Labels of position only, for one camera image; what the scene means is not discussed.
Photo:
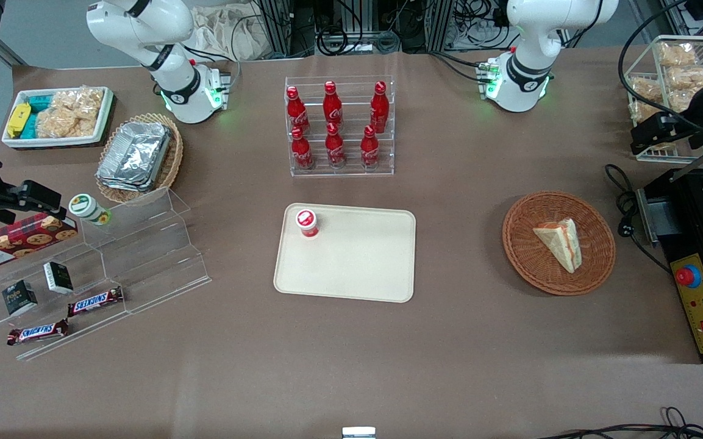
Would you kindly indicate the stacked foil containers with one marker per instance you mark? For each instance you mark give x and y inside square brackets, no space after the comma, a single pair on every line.
[135,155]

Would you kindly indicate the clear acrylic bottle rack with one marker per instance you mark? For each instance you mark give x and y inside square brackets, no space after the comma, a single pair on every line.
[351,91]

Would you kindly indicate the round brown wicker basket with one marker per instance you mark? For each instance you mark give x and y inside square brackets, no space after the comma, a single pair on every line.
[528,256]

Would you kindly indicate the red cola bottle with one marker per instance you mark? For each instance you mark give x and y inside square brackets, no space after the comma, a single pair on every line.
[369,149]
[379,110]
[335,148]
[332,107]
[297,113]
[302,152]

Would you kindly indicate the triangle sandwich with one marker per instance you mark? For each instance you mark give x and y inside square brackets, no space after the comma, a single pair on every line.
[561,244]

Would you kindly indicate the red tartan cookie box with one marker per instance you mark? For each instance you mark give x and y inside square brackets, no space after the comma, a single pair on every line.
[16,241]

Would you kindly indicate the black machine with yellow panel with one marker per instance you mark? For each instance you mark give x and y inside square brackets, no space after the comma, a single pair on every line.
[692,231]

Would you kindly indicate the white rectangular bin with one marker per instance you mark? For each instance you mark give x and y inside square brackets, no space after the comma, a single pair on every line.
[58,141]

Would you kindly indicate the green lid white jar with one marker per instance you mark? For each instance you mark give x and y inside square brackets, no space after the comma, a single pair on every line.
[86,207]

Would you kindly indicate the aluminium frame post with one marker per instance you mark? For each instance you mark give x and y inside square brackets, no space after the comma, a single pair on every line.
[275,27]
[442,24]

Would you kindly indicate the Snickers chocolate bar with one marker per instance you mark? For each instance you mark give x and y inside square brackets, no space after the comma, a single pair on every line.
[37,332]
[95,301]

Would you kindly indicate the red emergency stop button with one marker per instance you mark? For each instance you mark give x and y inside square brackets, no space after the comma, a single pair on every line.
[688,277]

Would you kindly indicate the bagged fried snack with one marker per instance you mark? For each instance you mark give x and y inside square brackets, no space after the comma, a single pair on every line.
[689,78]
[645,89]
[641,111]
[677,55]
[683,100]

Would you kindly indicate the beige crumpled cloth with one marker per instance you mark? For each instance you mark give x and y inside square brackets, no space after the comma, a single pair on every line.
[229,33]

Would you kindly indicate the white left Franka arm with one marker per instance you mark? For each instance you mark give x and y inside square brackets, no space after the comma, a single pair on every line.
[534,36]

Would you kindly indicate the small white box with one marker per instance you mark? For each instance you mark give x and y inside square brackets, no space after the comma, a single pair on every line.
[358,433]

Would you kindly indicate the small black carton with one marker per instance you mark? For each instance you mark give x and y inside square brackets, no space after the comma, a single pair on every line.
[58,277]
[19,297]

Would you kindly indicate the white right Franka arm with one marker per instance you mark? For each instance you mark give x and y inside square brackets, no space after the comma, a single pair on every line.
[168,36]

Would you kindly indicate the oval tan wicker basket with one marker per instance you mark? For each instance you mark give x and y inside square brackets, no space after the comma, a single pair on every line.
[174,158]

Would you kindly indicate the clear bag of crackers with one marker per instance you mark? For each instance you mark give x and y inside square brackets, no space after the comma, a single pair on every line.
[71,113]

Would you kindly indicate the beige plastic tray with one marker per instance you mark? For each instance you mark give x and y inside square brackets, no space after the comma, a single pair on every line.
[357,262]

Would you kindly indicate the yellow snack packet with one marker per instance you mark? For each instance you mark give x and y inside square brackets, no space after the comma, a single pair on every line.
[19,120]

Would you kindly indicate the red lid white cup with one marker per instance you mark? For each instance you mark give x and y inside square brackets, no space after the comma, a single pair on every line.
[306,222]

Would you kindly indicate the teal snack packet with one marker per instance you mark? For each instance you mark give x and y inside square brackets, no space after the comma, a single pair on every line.
[30,127]
[40,102]

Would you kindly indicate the clear acrylic stepped shelf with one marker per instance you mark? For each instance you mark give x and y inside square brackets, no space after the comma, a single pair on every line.
[150,256]

